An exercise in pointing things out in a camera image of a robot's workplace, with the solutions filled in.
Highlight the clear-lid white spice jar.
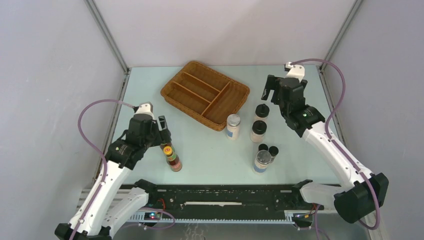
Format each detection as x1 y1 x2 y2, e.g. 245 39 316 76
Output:
226 114 241 141

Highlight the red sauce bottle yellow cap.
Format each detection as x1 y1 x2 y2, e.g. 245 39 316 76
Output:
160 142 174 157

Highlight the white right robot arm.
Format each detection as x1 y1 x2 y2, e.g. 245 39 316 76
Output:
261 75 389 229

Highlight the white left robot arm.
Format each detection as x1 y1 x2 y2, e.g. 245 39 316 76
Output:
54 113 171 240

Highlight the black-cap spice bottle far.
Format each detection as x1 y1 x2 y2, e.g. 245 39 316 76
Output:
254 103 270 122

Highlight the black-cap spice bottle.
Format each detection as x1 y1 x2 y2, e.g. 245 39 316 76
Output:
250 120 267 143
254 103 270 122

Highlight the black-cap spice bottle near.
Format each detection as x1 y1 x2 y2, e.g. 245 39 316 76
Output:
250 120 267 143

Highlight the small black-cap bottle left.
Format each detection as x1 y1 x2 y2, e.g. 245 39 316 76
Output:
258 143 269 151

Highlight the small black-cap bottle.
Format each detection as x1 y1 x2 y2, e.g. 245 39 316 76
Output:
268 146 279 163
258 143 269 151

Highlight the small black-cap bottle right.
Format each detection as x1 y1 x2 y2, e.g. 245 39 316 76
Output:
268 146 279 163

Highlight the brown wicker divided tray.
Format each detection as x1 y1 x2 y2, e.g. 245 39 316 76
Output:
160 60 250 132

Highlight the clear-lid blue-label spice jar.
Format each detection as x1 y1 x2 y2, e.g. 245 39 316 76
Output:
252 150 272 174

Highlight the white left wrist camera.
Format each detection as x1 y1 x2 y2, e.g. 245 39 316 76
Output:
133 101 155 120

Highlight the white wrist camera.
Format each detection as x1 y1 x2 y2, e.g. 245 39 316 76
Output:
284 62 305 82
133 101 155 120

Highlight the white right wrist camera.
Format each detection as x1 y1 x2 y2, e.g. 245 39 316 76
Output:
284 62 305 82

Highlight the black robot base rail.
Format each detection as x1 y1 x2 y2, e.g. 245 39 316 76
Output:
134 179 313 222

